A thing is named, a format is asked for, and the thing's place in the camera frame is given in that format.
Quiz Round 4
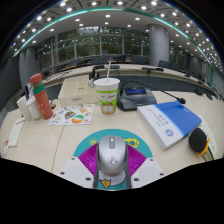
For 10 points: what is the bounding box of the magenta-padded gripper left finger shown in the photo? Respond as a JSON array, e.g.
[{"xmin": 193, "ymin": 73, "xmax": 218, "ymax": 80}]
[{"xmin": 58, "ymin": 142, "xmax": 101, "ymax": 190}]

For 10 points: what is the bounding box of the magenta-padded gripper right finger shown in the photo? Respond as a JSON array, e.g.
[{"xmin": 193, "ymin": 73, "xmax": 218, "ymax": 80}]
[{"xmin": 125, "ymin": 142, "xmax": 167, "ymax": 190}]

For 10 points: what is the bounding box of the silver computer mouse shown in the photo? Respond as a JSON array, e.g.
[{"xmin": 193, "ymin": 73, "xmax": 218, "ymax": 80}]
[{"xmin": 96, "ymin": 134, "xmax": 129, "ymax": 177}]

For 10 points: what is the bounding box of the round teal cartoon mouse pad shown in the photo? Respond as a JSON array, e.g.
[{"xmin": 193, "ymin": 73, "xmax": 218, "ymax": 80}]
[{"xmin": 72, "ymin": 128, "xmax": 154, "ymax": 192}]

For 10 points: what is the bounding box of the colourful sticker sheet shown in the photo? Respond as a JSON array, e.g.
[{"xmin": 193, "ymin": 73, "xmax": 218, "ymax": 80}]
[{"xmin": 47, "ymin": 103, "xmax": 96, "ymax": 127}]

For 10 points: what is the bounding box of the blue and white book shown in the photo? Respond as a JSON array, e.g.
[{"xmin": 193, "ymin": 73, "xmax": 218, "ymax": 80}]
[{"xmin": 136, "ymin": 99, "xmax": 203, "ymax": 151}]

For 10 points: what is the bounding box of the black gooseneck conference microphone unit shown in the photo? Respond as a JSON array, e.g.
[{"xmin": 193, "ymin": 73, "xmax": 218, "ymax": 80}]
[{"xmin": 116, "ymin": 78, "xmax": 187, "ymax": 112}]

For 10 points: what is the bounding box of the red and white leaflet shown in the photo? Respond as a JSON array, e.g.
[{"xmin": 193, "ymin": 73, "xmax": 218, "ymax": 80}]
[{"xmin": 1, "ymin": 138, "xmax": 11, "ymax": 160}]

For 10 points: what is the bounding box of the white mug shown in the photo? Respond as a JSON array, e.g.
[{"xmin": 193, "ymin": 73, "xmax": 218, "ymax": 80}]
[{"xmin": 25, "ymin": 95, "xmax": 43, "ymax": 121}]

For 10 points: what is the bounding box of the red bottle with green band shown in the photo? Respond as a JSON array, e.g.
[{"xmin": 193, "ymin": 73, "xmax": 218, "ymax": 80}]
[{"xmin": 29, "ymin": 72, "xmax": 55, "ymax": 121}]

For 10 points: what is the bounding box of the beige cardboard box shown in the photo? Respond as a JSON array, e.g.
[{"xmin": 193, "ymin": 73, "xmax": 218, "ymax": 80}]
[{"xmin": 57, "ymin": 74, "xmax": 100, "ymax": 108}]

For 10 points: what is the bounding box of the printed drink cup with straw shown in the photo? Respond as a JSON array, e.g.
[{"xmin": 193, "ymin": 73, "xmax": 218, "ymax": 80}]
[{"xmin": 93, "ymin": 60, "xmax": 121, "ymax": 116}]

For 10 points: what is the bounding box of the white paper cup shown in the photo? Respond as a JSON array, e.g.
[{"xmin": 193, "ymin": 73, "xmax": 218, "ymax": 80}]
[{"xmin": 16, "ymin": 95, "xmax": 33, "ymax": 122}]

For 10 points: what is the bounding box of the group of dark office chairs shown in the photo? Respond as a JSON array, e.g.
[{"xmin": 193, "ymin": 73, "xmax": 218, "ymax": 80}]
[{"xmin": 68, "ymin": 54, "xmax": 176, "ymax": 70}]

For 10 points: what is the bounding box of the group of ceiling lights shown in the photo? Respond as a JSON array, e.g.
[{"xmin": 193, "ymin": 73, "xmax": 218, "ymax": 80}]
[{"xmin": 9, "ymin": 0, "xmax": 221, "ymax": 64}]

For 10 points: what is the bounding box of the black handheld microphone, orange ring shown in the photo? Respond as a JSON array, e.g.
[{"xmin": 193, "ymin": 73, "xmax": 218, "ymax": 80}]
[{"xmin": 187, "ymin": 127, "xmax": 218, "ymax": 163}]

